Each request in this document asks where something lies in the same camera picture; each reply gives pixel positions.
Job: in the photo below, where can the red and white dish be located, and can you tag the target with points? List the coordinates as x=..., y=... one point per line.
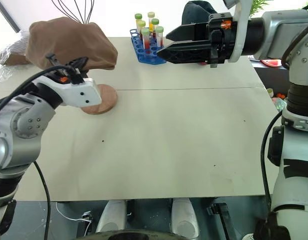
x=271, y=62

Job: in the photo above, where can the black table clamp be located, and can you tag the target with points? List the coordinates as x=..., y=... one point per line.
x=220, y=210

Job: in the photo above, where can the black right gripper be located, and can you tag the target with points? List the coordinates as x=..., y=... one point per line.
x=222, y=41

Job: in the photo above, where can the dark navy cap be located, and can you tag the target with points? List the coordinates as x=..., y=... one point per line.
x=193, y=12

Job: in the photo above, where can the green capped red test tube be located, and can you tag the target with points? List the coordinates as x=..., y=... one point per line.
x=155, y=23
x=145, y=36
x=159, y=35

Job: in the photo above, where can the round wooden hat stand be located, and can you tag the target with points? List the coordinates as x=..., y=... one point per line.
x=106, y=100

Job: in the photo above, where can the white robot left foot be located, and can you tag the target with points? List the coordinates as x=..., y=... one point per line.
x=111, y=216

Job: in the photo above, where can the white robot right foot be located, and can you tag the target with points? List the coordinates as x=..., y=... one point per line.
x=184, y=216

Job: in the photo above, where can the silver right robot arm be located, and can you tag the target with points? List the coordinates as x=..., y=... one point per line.
x=277, y=32

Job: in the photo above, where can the green artificial plant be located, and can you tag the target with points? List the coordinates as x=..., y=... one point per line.
x=259, y=5

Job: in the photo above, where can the black side box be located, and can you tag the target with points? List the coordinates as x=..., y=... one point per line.
x=269, y=77

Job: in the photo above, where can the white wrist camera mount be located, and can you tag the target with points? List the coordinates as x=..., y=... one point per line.
x=241, y=43
x=81, y=96

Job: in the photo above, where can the blue test tube rack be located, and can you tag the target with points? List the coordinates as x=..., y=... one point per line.
x=140, y=51

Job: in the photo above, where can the white robot foot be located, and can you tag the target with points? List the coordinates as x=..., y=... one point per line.
x=111, y=216
x=184, y=216

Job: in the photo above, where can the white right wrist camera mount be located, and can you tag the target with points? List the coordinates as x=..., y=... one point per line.
x=241, y=43

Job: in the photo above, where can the dark rounded robot base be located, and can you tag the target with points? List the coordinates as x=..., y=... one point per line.
x=133, y=236

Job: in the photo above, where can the green capped yellow test tube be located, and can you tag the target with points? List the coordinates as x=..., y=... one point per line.
x=138, y=17

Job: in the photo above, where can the brown fabric cap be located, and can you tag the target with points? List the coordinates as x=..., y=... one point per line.
x=71, y=43

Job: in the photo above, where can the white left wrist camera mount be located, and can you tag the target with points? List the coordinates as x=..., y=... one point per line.
x=81, y=96

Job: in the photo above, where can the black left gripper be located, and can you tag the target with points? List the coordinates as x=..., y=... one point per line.
x=79, y=65

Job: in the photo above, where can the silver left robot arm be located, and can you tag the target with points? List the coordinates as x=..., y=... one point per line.
x=23, y=122

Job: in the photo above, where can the small white green cup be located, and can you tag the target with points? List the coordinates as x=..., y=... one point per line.
x=270, y=92

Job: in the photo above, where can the crumpled white plastic bag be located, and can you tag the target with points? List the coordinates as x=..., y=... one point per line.
x=12, y=47

